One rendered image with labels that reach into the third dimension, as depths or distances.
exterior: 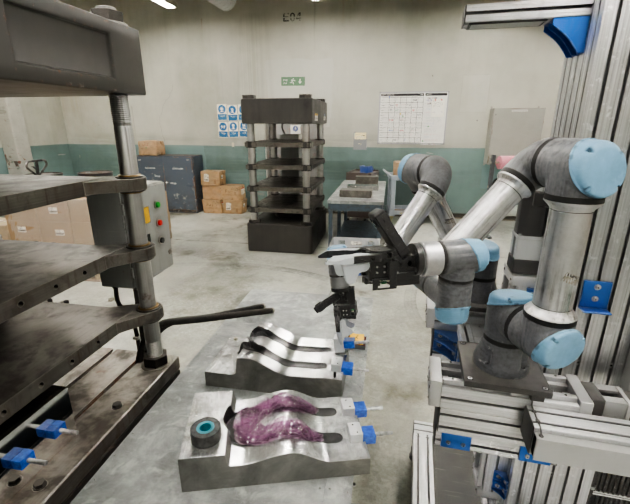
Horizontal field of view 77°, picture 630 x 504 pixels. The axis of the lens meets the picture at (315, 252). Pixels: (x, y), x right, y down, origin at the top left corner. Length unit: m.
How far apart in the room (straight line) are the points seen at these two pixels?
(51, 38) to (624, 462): 1.76
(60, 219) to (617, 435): 5.03
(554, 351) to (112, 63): 1.43
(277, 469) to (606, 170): 1.04
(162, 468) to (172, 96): 8.01
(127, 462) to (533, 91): 7.70
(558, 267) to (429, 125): 6.79
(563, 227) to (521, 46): 7.12
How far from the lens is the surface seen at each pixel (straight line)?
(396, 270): 0.83
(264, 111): 5.32
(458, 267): 0.89
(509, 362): 1.25
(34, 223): 5.49
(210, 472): 1.20
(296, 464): 1.19
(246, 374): 1.49
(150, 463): 1.35
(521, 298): 1.19
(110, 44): 1.45
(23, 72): 1.19
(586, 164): 0.97
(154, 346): 1.72
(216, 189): 8.15
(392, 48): 7.82
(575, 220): 1.03
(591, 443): 1.31
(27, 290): 1.31
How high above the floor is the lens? 1.71
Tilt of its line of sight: 18 degrees down
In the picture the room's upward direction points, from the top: straight up
